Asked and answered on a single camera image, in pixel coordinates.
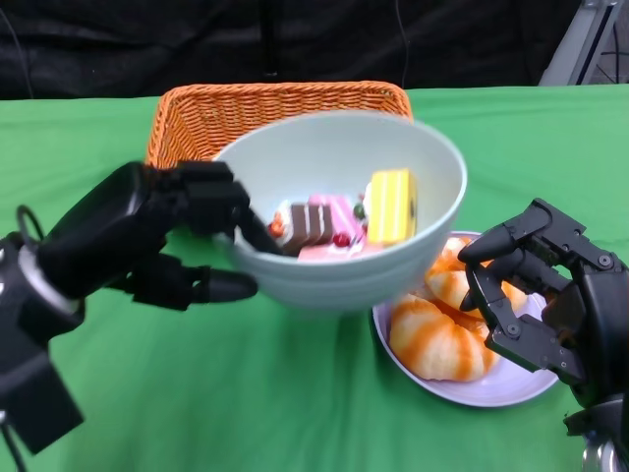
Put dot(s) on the aluminium frame post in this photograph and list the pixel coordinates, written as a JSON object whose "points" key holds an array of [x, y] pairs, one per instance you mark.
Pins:
{"points": [[572, 44]]}

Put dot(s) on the lavender round plate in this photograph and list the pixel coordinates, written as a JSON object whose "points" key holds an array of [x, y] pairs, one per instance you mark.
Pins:
{"points": [[491, 388]]}

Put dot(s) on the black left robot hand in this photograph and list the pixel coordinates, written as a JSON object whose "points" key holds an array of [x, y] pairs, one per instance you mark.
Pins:
{"points": [[108, 231]]}

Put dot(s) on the orange striped bread roll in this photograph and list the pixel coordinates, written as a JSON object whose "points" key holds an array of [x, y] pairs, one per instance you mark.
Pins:
{"points": [[437, 344], [444, 280]]}

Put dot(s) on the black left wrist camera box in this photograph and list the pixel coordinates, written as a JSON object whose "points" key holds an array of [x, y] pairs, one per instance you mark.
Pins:
{"points": [[34, 403]]}

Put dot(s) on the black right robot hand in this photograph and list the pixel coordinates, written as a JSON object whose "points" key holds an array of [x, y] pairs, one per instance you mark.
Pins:
{"points": [[589, 305]]}

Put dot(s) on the yellow layered cake slice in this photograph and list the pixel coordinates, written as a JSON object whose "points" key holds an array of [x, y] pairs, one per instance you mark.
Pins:
{"points": [[393, 206]]}

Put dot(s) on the pink striped cake slice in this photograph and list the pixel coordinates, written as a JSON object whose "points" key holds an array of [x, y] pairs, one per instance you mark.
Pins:
{"points": [[341, 216]]}

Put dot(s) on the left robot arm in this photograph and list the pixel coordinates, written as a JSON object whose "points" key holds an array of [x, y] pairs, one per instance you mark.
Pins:
{"points": [[29, 305]]}

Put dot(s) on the orange wicker basket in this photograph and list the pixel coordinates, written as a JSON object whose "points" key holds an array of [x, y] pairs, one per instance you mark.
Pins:
{"points": [[196, 113]]}

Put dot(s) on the black backdrop curtain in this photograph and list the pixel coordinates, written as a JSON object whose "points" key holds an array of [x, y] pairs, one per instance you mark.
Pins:
{"points": [[147, 39]]}

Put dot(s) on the brown chocolate cake slice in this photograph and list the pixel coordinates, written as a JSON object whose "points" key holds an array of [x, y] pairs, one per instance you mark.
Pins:
{"points": [[304, 226]]}

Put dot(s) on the salmon cake with cherry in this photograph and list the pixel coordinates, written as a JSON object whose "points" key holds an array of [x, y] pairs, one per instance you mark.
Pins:
{"points": [[324, 253]]}

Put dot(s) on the green tablecloth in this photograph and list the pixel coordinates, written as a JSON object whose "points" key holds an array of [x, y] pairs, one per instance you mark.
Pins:
{"points": [[245, 393]]}

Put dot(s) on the pale grey-green bowl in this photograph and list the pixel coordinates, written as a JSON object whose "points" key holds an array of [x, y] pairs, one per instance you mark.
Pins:
{"points": [[319, 147]]}

